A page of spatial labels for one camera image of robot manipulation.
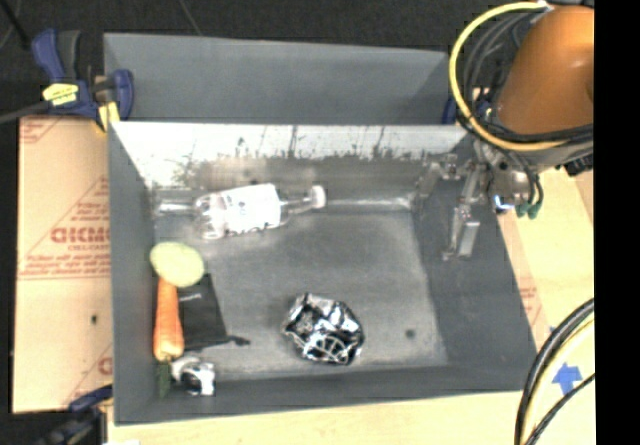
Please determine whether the orange toy carrot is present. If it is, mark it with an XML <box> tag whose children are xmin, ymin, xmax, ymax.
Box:
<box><xmin>152</xmin><ymin>276</ymin><xmax>186</xmax><ymax>400</ymax></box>

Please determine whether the brown cardboard board, red print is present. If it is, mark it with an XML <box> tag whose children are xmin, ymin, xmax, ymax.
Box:
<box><xmin>10</xmin><ymin>113</ymin><xmax>554</xmax><ymax>415</ymax></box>

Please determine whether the black cylinder on white bracket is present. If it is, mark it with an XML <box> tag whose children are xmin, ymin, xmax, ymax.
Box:
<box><xmin>563</xmin><ymin>155</ymin><xmax>595</xmax><ymax>178</ymax></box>

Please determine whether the black and white crumpled packet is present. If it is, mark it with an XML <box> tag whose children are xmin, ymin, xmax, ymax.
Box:
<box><xmin>281</xmin><ymin>291</ymin><xmax>367</xmax><ymax>367</ymax></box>

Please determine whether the grey metal bin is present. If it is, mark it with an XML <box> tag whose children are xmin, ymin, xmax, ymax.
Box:
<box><xmin>102</xmin><ymin>31</ymin><xmax>539</xmax><ymax>425</ymax></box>

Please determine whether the black cloth pouch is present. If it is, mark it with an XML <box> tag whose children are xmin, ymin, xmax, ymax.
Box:
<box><xmin>175</xmin><ymin>272</ymin><xmax>251</xmax><ymax>352</ymax></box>

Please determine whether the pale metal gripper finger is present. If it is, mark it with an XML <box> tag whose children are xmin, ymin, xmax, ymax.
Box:
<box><xmin>440</xmin><ymin>204</ymin><xmax>482</xmax><ymax>262</ymax></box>
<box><xmin>413</xmin><ymin>158</ymin><xmax>459</xmax><ymax>207</ymax></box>

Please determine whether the clear plastic bottle, white label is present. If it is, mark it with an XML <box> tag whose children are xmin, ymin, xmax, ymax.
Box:
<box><xmin>158</xmin><ymin>182</ymin><xmax>328</xmax><ymax>241</ymax></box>

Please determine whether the pale green round slice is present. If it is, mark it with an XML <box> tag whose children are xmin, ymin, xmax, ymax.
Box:
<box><xmin>148</xmin><ymin>241</ymin><xmax>206</xmax><ymax>288</ymax></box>

